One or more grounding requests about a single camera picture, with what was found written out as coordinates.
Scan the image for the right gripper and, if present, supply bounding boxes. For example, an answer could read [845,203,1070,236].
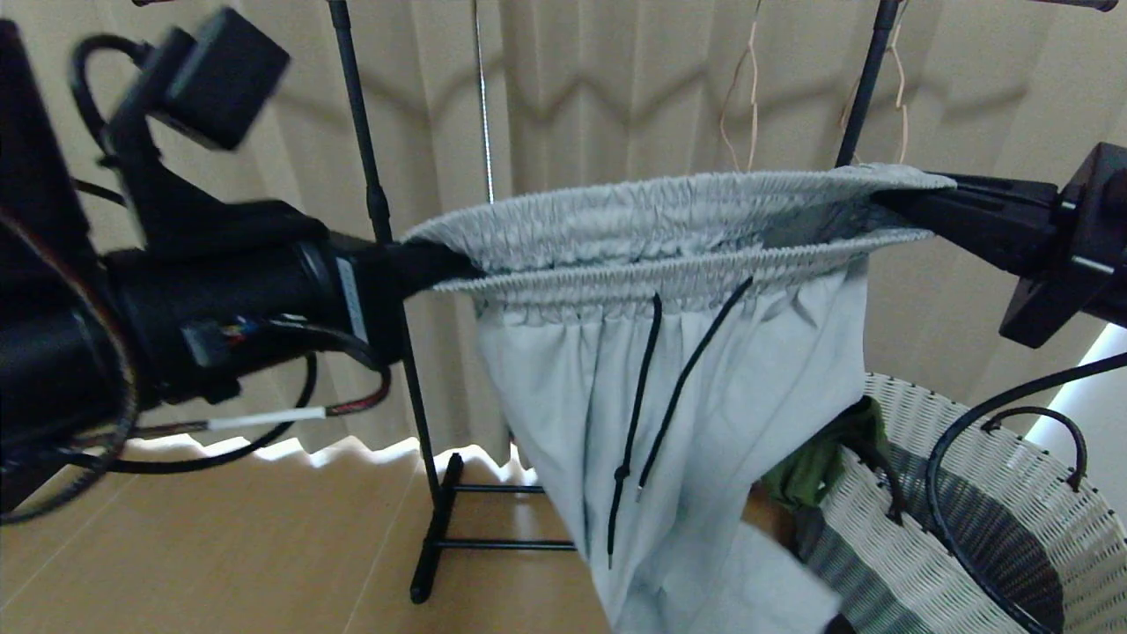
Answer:
[999,141,1127,350]

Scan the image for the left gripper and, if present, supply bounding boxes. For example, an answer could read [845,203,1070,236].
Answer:
[106,203,408,408]

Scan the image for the pale grey shorts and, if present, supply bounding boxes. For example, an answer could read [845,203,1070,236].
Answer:
[401,163,958,634]

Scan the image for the black clothes rack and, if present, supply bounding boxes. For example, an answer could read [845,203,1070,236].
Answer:
[132,0,1119,606]

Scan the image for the pink clothes hanger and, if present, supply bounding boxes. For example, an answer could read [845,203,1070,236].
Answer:
[718,0,763,173]
[841,0,911,168]

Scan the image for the white laundry basket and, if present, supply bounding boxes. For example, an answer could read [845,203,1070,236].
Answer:
[797,372,1127,634]

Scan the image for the green garment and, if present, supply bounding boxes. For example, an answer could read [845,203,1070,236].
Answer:
[762,396,892,512]

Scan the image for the beige curtain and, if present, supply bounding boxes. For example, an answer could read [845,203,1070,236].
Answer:
[0,0,1127,468]

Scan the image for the black cable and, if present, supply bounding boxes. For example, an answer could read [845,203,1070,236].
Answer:
[53,350,320,478]
[69,33,155,208]
[924,352,1127,634]

